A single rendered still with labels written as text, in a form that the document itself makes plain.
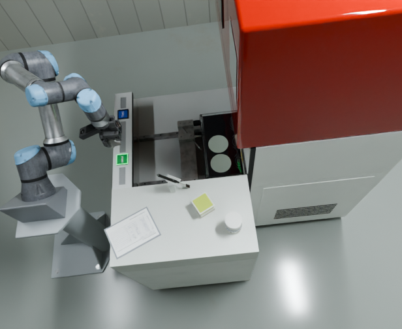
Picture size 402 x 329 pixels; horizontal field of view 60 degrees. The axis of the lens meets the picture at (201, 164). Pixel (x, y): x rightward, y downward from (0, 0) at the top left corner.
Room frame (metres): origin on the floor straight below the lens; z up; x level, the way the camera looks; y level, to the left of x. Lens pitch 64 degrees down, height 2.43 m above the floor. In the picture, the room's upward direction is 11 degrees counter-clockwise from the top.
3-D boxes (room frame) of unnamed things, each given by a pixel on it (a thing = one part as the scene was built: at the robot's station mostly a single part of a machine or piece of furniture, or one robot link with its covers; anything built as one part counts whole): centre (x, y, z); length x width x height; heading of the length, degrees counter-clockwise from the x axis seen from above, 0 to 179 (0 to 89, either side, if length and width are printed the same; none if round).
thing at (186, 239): (0.47, 0.13, 0.89); 0.62 x 0.35 x 0.14; 85
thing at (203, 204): (0.50, 0.02, 1.00); 0.07 x 0.07 x 0.07; 22
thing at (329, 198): (0.99, -0.58, 0.41); 0.82 x 0.70 x 0.82; 175
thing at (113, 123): (0.81, 0.35, 1.25); 0.09 x 0.08 x 0.12; 85
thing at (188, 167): (0.83, 0.05, 0.87); 0.36 x 0.08 x 0.03; 175
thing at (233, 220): (0.40, -0.09, 1.01); 0.07 x 0.07 x 0.10
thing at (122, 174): (0.94, 0.36, 0.89); 0.55 x 0.09 x 0.14; 175
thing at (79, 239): (0.73, 0.89, 0.41); 0.51 x 0.44 x 0.82; 86
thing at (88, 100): (0.82, 0.35, 1.41); 0.09 x 0.08 x 0.11; 28
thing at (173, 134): (0.97, 0.05, 0.84); 0.50 x 0.02 x 0.03; 85
